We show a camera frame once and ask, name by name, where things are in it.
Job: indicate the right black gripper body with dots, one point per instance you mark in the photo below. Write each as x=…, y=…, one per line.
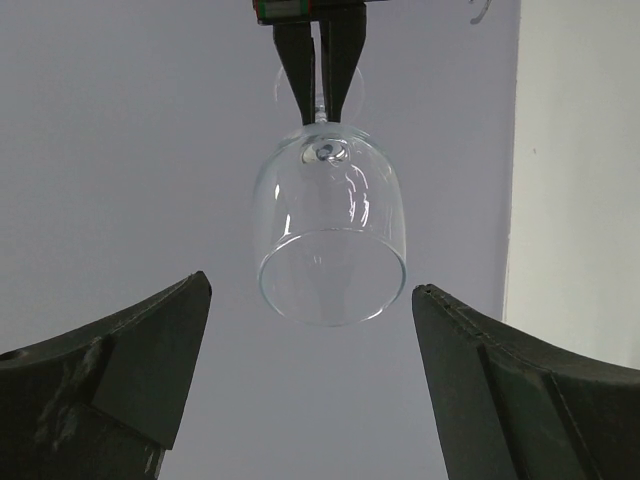
x=295, y=11

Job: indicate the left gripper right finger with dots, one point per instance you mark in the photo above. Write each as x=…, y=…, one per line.
x=508, y=405

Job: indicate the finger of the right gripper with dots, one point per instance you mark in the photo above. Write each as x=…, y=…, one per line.
x=343, y=35
x=295, y=46

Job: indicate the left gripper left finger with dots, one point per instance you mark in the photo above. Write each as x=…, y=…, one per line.
x=106, y=400

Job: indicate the chrome wine glass rack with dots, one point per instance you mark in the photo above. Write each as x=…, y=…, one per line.
x=486, y=4

